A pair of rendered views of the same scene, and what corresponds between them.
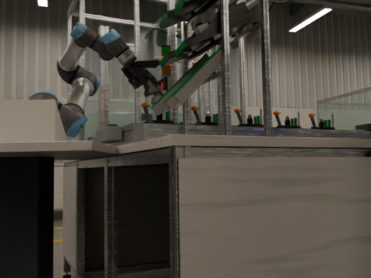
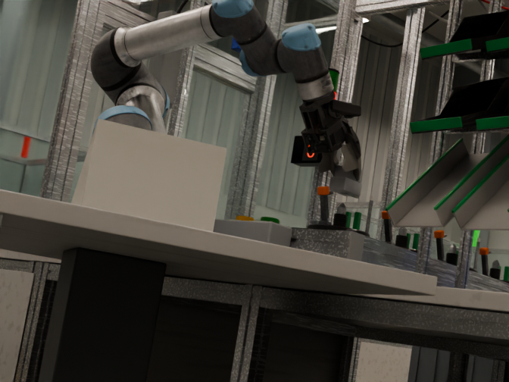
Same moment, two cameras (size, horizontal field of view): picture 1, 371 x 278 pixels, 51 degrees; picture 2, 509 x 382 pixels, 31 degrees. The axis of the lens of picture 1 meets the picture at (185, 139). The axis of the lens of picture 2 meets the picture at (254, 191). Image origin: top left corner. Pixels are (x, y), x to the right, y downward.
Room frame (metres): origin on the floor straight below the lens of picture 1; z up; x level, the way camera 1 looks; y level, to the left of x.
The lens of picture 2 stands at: (-0.03, 1.05, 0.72)
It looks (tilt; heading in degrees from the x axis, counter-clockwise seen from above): 9 degrees up; 338
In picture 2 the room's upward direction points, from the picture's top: 9 degrees clockwise
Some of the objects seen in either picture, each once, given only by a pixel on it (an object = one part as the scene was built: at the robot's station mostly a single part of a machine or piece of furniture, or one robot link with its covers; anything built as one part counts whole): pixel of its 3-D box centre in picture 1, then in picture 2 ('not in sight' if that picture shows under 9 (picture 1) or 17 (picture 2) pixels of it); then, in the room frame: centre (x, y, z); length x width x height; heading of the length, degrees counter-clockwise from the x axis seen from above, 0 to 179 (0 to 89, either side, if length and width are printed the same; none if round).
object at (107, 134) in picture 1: (109, 135); (242, 236); (1.76, 0.35, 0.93); 0.21 x 0.07 x 0.06; 25
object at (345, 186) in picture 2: (161, 96); (349, 179); (1.77, 0.11, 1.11); 0.08 x 0.04 x 0.07; 115
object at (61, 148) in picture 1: (40, 153); (142, 253); (1.60, 0.60, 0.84); 0.90 x 0.70 x 0.03; 177
